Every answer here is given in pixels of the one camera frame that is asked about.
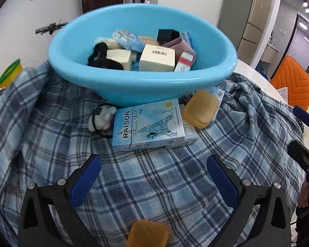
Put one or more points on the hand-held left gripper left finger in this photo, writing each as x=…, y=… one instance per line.
x=84, y=181

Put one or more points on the white paper sheet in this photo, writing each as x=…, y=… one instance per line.
x=283, y=94

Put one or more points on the tan box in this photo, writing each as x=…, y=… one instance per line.
x=147, y=40

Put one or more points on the blue plastic basin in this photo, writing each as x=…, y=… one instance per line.
x=144, y=87

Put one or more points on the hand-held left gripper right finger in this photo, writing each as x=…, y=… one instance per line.
x=221, y=182

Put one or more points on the yellow green bucket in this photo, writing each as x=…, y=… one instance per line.
x=10, y=73

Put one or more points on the orange chair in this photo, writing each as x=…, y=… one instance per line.
x=293, y=82

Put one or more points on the light blue cigarette pack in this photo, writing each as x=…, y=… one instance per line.
x=144, y=126

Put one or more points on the red and white box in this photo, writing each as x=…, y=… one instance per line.
x=184, y=61

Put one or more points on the silver grey cigarette pack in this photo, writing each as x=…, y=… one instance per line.
x=190, y=135

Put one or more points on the light blue wet wipes pack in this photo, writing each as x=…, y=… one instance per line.
x=218, y=93

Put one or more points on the small cream box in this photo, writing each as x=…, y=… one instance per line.
x=118, y=55

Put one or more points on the black hair scrunchie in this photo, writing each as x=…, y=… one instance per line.
x=105, y=63

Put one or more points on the light blue tissue pack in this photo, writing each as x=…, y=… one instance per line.
x=126, y=40

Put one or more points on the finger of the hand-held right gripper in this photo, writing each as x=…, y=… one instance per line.
x=302, y=154
x=305, y=117

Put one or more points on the black box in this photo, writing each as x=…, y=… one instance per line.
x=164, y=36

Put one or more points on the amber soap bar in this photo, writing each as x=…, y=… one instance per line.
x=146, y=234
x=200, y=108

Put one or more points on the cream box with barcode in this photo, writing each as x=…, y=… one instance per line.
x=157, y=60

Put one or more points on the mauve pink pouch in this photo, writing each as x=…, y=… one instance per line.
x=182, y=46

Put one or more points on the blue plaid blanket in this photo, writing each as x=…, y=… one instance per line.
x=157, y=175

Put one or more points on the grey blue box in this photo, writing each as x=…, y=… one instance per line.
x=186, y=37

